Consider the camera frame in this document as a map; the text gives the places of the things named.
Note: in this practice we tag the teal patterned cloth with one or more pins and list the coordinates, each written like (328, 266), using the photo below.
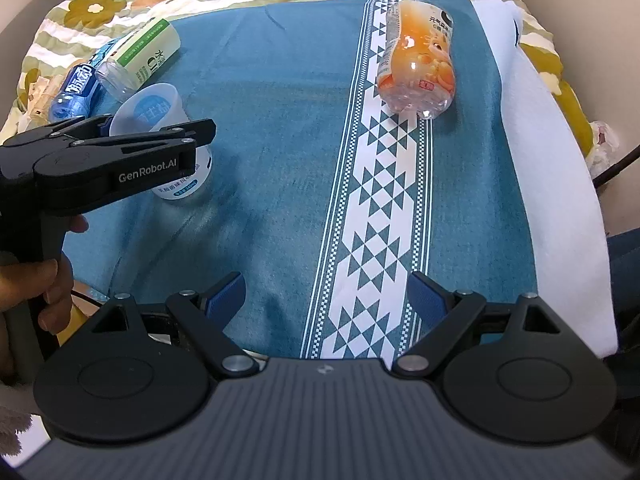
(326, 202)

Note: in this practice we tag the green label clear cup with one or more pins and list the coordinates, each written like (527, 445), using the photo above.
(134, 59)

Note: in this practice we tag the orange label plastic cup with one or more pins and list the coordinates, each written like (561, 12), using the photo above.
(416, 73)

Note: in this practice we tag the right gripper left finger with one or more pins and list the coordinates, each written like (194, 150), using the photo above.
(202, 318)

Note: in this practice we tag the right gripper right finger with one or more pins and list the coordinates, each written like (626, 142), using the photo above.
(448, 316)

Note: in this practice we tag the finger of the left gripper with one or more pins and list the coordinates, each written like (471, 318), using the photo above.
(76, 128)
(201, 132)

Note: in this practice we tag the person's left hand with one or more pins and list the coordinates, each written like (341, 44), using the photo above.
(53, 279)

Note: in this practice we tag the blue plastic cup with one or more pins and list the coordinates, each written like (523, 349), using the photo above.
(78, 93)

